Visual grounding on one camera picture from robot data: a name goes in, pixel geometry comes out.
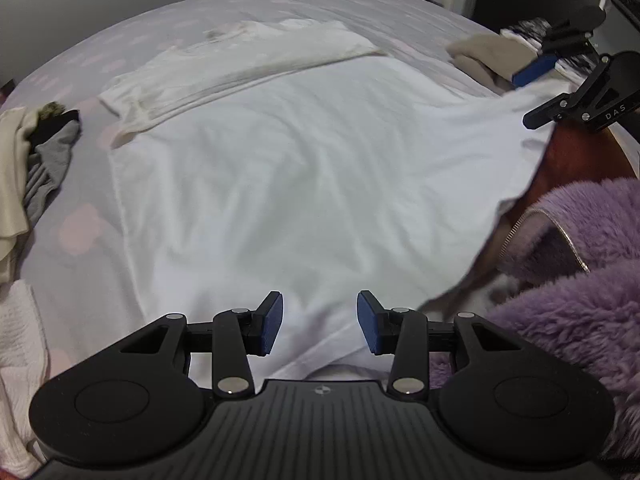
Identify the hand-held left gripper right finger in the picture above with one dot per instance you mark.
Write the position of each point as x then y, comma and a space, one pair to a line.
369, 322

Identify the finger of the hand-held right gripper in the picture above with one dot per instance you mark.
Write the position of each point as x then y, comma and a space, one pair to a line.
535, 70
547, 110

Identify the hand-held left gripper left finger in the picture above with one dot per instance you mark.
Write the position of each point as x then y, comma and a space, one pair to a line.
271, 322

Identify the white T-shirt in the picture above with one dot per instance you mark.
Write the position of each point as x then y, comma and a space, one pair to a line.
310, 185

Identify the black and white patterned cloth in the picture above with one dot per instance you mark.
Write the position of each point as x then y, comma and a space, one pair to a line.
527, 27

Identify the taupe garment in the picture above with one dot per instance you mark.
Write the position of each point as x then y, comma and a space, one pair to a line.
485, 57

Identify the person's purple fleece robe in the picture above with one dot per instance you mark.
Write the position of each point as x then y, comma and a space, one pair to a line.
575, 320

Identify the white quilted cloth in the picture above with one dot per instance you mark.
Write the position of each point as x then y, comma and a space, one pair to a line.
17, 360

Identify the off-white long-sleeve shirt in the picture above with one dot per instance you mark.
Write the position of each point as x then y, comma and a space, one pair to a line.
240, 67

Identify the grey garment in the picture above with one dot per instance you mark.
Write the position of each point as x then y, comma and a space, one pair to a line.
50, 165

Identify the black garment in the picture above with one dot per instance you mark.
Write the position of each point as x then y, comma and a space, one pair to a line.
57, 127

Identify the cream garment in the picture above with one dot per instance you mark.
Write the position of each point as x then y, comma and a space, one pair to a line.
12, 185

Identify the leopard print cloth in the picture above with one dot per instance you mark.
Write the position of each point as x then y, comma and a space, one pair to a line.
52, 109

